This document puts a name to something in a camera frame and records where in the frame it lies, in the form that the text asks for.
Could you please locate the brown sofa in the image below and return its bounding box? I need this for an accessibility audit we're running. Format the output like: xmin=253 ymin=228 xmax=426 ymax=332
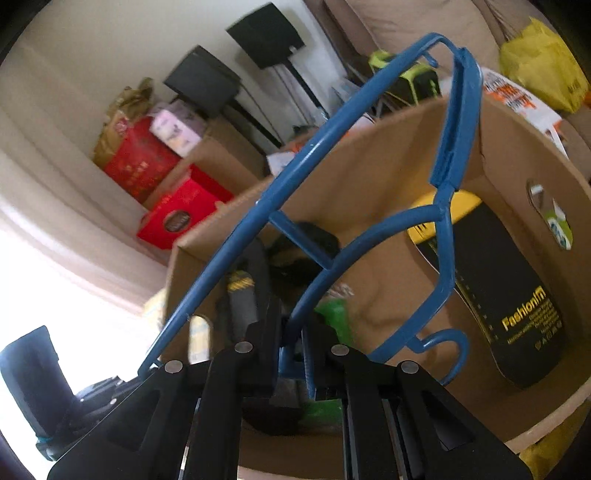
xmin=318 ymin=0 xmax=591 ymax=153

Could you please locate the yellow plastic bag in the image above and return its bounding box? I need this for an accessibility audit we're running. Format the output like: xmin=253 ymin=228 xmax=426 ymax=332
xmin=499 ymin=16 xmax=591 ymax=114

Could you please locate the blue clothes hanger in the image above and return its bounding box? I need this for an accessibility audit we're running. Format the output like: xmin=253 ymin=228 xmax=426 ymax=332
xmin=137 ymin=31 xmax=485 ymax=402

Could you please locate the beige cushion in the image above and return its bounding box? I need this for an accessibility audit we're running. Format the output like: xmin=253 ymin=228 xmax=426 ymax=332
xmin=355 ymin=0 xmax=499 ymax=56

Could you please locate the red gift bag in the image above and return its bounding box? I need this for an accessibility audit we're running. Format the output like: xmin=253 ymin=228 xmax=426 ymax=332
xmin=102 ymin=117 xmax=183 ymax=204

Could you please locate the orange white printed leaflet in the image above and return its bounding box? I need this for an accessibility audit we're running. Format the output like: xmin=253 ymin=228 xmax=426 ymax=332
xmin=480 ymin=68 xmax=568 ymax=155

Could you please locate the green white packet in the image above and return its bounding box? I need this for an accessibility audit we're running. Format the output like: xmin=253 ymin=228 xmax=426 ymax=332
xmin=300 ymin=298 xmax=356 ymax=425

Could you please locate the brown cardboard carton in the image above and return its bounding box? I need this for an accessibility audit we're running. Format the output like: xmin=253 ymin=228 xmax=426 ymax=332
xmin=143 ymin=117 xmax=269 ymax=208

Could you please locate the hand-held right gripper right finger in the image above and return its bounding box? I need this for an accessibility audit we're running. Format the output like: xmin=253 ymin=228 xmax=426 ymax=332
xmin=302 ymin=318 xmax=532 ymax=480

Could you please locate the gold paper bag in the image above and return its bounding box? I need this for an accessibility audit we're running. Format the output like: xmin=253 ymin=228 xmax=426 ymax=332
xmin=92 ymin=78 xmax=155 ymax=162

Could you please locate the green black portable device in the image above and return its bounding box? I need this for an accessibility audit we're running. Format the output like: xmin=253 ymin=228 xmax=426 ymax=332
xmin=367 ymin=50 xmax=441 ymax=104

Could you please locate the black speaker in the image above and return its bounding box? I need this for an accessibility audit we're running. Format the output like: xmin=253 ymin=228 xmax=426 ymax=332
xmin=226 ymin=4 xmax=306 ymax=70
xmin=163 ymin=45 xmax=242 ymax=118

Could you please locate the sheer white curtain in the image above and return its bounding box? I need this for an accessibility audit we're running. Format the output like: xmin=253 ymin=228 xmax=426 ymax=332
xmin=0 ymin=115 xmax=171 ymax=352

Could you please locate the red gift box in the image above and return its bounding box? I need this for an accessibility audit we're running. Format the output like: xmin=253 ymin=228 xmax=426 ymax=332
xmin=136 ymin=166 xmax=236 ymax=252

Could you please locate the pink tissue pack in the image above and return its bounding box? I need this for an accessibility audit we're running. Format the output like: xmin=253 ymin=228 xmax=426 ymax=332
xmin=148 ymin=100 xmax=205 ymax=157

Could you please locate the large cardboard box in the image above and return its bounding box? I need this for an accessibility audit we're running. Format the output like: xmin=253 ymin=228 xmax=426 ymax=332
xmin=165 ymin=90 xmax=591 ymax=480

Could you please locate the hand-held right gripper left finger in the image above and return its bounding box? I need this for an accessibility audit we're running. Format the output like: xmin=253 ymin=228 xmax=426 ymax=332
xmin=46 ymin=318 xmax=280 ymax=480

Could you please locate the yellow checked tablecloth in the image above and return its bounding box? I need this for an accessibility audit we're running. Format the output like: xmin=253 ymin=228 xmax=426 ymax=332
xmin=141 ymin=286 xmax=213 ymax=365

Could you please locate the black speaker stand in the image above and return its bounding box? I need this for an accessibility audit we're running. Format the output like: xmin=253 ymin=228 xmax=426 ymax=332
xmin=286 ymin=58 xmax=331 ymax=118
xmin=226 ymin=99 xmax=282 ymax=148

